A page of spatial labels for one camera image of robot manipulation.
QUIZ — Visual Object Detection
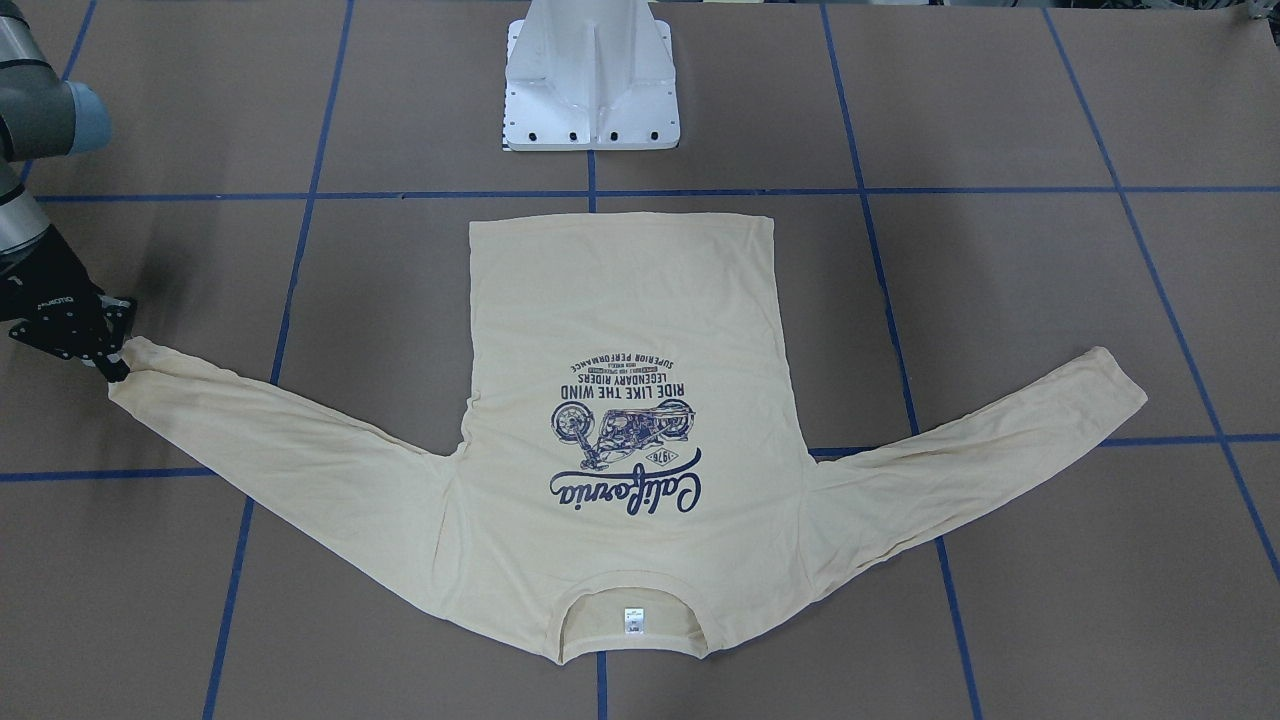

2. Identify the cream long-sleeve printed shirt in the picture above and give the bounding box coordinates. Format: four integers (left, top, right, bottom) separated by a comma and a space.
109, 213, 1147, 664

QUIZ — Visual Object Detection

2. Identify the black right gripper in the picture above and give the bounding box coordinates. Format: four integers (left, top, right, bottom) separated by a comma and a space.
1, 228, 137, 383

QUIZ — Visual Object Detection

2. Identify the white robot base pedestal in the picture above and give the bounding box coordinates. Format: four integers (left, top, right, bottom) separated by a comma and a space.
503, 1, 681, 151

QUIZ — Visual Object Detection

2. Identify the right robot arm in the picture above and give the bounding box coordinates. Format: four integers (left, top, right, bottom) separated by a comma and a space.
1, 1, 137, 383

